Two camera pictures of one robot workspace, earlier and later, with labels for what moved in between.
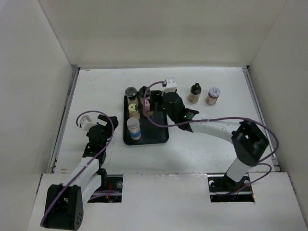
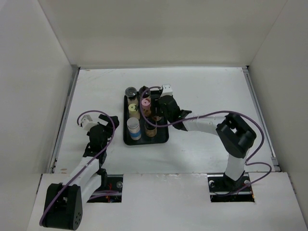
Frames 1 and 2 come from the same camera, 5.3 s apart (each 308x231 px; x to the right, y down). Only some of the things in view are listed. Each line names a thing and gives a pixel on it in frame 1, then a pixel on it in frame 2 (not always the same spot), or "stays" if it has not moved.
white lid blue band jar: [133, 124] stays
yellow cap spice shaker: [134, 111] stays
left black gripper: [108, 127] stays
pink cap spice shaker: [148, 112] stays
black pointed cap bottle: [194, 94] to [150, 130]
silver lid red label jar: [212, 96] to [157, 118]
